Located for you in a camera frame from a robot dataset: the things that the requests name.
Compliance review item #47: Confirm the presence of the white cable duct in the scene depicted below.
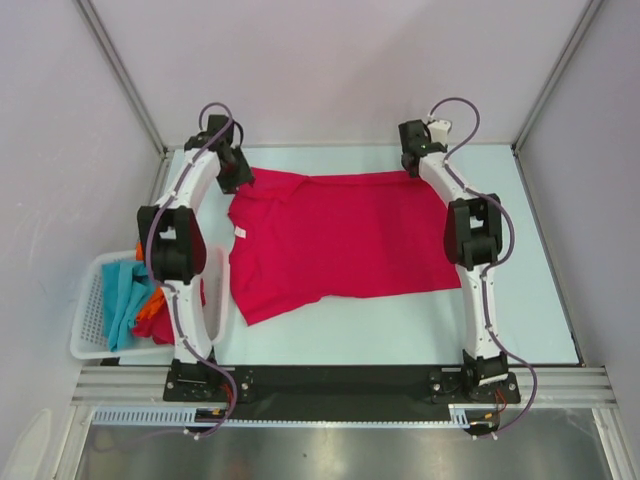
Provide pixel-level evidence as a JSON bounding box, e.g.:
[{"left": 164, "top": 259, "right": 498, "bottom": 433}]
[
  {"left": 92, "top": 406, "right": 227, "bottom": 428},
  {"left": 448, "top": 404, "right": 501, "bottom": 430}
]

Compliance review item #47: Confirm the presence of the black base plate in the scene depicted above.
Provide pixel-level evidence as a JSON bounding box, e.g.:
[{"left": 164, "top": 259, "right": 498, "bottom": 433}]
[{"left": 163, "top": 362, "right": 521, "bottom": 423}]

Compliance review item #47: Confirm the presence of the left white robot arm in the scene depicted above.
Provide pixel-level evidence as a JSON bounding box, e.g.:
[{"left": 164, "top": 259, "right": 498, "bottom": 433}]
[{"left": 137, "top": 102, "right": 255, "bottom": 364}]

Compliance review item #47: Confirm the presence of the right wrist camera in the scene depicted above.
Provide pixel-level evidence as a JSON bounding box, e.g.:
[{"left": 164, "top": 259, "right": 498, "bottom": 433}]
[{"left": 426, "top": 116, "right": 453, "bottom": 147}]

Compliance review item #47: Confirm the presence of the red t shirt in basket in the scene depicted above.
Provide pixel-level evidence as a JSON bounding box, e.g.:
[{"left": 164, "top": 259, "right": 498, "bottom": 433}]
[{"left": 132, "top": 302, "right": 174, "bottom": 345}]

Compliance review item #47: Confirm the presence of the orange t shirt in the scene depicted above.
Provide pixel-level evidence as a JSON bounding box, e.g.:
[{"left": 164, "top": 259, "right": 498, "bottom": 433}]
[{"left": 133, "top": 239, "right": 166, "bottom": 324}]

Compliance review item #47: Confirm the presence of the aluminium frame rail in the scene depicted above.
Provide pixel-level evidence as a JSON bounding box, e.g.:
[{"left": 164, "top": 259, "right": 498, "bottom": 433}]
[{"left": 71, "top": 365, "right": 616, "bottom": 409}]

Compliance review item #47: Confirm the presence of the left aluminium corner post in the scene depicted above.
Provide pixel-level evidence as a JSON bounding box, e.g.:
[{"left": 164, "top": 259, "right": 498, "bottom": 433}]
[{"left": 72, "top": 0, "right": 167, "bottom": 157}]

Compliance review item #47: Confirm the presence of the right aluminium corner post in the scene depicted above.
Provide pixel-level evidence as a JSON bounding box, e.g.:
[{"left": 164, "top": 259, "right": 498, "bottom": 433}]
[{"left": 511, "top": 0, "right": 607, "bottom": 156}]

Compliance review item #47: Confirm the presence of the left white cable duct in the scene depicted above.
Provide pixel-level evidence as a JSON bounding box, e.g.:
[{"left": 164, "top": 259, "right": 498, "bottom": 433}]
[{"left": 92, "top": 406, "right": 227, "bottom": 428}]

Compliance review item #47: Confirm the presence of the white plastic basket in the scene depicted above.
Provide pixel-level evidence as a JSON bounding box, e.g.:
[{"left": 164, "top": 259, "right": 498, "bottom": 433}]
[{"left": 68, "top": 244, "right": 231, "bottom": 362}]

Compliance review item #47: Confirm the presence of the aluminium corner post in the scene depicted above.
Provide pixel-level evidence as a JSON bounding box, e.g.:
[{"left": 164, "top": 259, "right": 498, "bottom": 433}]
[
  {"left": 511, "top": 0, "right": 607, "bottom": 156},
  {"left": 72, "top": 0, "right": 167, "bottom": 157}
]

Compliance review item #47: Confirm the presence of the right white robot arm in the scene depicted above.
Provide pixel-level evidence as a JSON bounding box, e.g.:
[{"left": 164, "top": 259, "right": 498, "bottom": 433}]
[{"left": 398, "top": 119, "right": 509, "bottom": 401}]

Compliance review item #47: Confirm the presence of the right white cable duct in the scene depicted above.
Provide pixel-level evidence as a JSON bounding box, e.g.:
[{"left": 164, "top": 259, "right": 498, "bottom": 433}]
[{"left": 448, "top": 404, "right": 501, "bottom": 430}]

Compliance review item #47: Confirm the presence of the teal t shirt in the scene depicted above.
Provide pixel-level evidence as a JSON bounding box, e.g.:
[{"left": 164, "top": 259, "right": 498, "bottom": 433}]
[{"left": 101, "top": 260, "right": 155, "bottom": 352}]

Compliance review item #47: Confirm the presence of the magenta t shirt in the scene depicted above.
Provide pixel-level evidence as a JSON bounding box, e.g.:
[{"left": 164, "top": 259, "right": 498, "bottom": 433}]
[{"left": 228, "top": 169, "right": 461, "bottom": 326}]

